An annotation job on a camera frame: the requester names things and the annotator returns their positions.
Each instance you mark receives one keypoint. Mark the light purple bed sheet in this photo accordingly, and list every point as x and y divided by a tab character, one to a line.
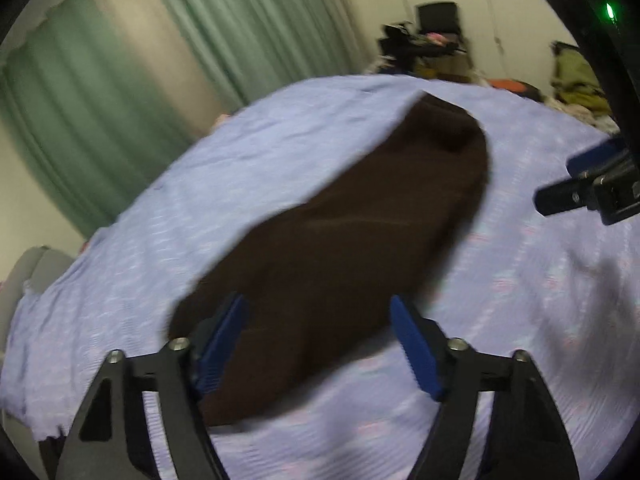
310	280

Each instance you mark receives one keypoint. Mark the pile of clothes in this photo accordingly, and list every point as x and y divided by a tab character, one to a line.
420	52

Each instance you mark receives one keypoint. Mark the black chair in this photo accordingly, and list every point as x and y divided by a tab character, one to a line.
439	25

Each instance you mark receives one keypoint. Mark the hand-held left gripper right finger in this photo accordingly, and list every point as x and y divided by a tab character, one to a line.
415	347

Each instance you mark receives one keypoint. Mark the dark brown pants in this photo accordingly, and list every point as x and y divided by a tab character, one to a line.
350	240

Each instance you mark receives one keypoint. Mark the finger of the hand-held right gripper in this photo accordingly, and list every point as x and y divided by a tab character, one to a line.
582	180

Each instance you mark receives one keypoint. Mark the green curtain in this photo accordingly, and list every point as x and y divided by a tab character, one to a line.
100	100

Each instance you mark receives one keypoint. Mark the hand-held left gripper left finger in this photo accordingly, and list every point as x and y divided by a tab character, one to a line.
224	340

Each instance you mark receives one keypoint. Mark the olive green bag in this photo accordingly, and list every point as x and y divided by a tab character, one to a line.
577	75

